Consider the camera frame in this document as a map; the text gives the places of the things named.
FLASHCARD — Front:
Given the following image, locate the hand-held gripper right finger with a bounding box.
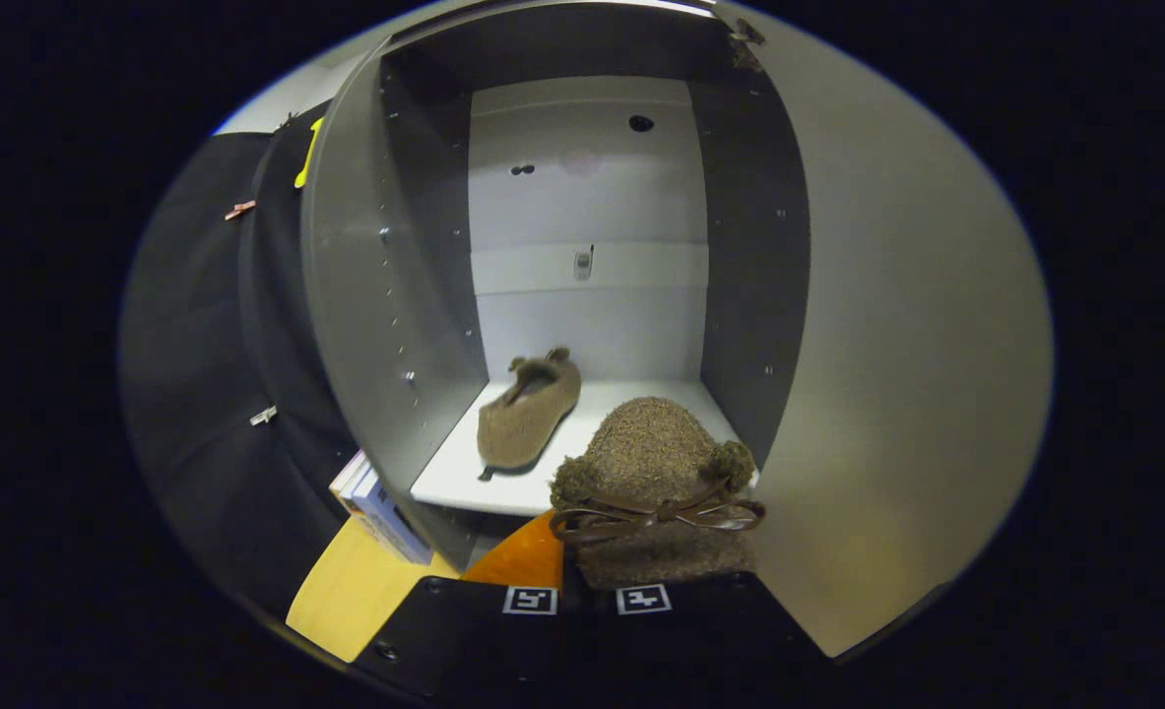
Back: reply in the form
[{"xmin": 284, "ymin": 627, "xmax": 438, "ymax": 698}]
[{"xmin": 582, "ymin": 571, "xmax": 829, "ymax": 705}]

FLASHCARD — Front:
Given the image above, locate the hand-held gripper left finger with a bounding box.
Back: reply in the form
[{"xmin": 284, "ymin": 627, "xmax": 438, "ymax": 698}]
[{"xmin": 351, "ymin": 507, "xmax": 583, "ymax": 705}]

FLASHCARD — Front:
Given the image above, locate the brown fuzzy shoe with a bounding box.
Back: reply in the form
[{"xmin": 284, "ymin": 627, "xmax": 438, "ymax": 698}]
[
  {"xmin": 477, "ymin": 346, "xmax": 583, "ymax": 472},
  {"xmin": 550, "ymin": 396, "xmax": 767, "ymax": 592}
]

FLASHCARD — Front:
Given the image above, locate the grey shoe cabinet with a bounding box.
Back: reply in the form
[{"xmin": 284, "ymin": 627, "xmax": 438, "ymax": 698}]
[{"xmin": 301, "ymin": 0, "xmax": 811, "ymax": 572}]

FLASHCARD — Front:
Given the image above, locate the stack of books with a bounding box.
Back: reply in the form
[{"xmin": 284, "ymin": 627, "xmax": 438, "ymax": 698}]
[{"xmin": 330, "ymin": 449, "xmax": 435, "ymax": 566}]

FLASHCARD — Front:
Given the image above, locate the black backdrop cloth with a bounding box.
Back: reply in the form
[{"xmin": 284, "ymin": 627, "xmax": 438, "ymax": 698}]
[{"xmin": 119, "ymin": 98, "xmax": 366, "ymax": 621}]

